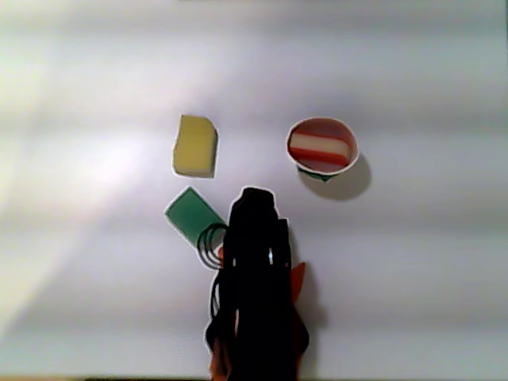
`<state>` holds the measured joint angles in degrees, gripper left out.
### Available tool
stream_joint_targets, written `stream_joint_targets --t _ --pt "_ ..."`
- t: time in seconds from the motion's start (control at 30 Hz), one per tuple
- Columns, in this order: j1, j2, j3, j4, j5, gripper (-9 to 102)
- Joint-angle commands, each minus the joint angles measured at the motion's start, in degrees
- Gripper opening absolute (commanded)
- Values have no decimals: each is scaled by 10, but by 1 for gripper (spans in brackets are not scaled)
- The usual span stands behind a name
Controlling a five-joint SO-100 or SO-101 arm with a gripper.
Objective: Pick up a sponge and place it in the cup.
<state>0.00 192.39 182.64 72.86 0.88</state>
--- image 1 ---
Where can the red and white sponge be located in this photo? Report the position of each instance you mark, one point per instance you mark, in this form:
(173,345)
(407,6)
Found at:
(317,147)

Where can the green and white sponge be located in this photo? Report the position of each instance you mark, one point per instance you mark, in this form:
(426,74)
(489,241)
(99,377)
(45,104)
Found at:
(190,214)

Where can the white paper cup green band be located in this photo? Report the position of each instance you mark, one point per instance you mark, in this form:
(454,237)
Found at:
(317,172)

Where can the yellow and white sponge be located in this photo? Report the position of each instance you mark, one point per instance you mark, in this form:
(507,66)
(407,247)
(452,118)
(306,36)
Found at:
(194,147)

